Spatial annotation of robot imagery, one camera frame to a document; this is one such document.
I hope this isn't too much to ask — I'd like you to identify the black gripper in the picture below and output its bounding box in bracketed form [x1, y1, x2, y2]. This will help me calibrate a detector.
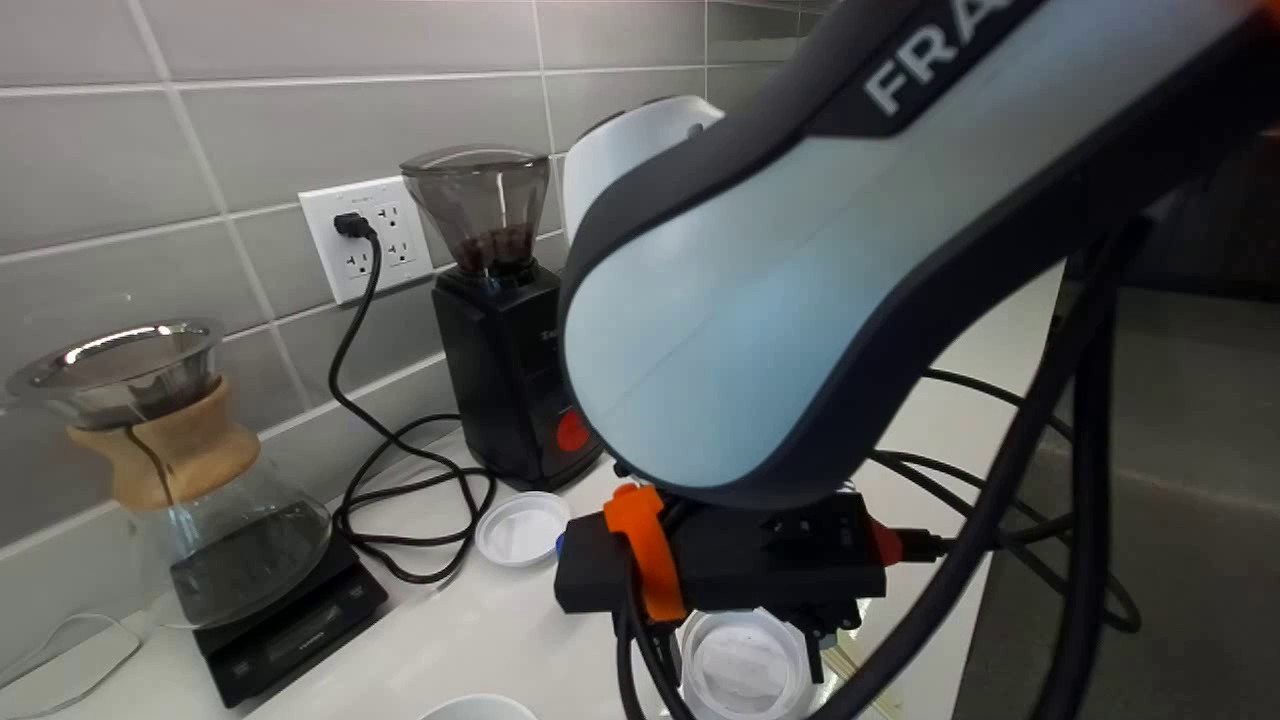
[552, 484, 902, 634]

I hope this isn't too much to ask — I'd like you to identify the white coffee cup lid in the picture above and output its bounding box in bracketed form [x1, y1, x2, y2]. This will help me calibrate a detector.
[676, 608, 816, 720]

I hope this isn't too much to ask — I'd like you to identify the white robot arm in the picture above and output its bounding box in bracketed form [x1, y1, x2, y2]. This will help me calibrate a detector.
[556, 0, 1276, 629]

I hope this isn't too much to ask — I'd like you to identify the white lid near grinder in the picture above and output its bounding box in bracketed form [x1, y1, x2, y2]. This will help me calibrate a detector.
[474, 493, 573, 569]

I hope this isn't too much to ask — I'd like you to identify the black coffee grinder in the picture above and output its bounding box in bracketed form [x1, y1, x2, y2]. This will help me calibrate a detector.
[401, 147, 600, 493]

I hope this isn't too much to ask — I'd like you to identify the white cup bottom edge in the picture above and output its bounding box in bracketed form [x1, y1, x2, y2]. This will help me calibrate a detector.
[425, 691, 535, 720]

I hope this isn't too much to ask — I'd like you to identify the glass pour-over coffee carafe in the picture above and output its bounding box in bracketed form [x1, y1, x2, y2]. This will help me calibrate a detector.
[5, 317, 332, 629]

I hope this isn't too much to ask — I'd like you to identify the black digital kitchen scale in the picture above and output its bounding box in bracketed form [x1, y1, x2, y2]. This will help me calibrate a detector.
[196, 541, 386, 708]

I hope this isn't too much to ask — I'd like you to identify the black power cord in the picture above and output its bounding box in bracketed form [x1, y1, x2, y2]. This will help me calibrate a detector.
[323, 209, 498, 588]

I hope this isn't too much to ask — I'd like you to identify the white wall power outlet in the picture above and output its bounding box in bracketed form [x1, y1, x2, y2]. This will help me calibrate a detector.
[297, 174, 441, 308]

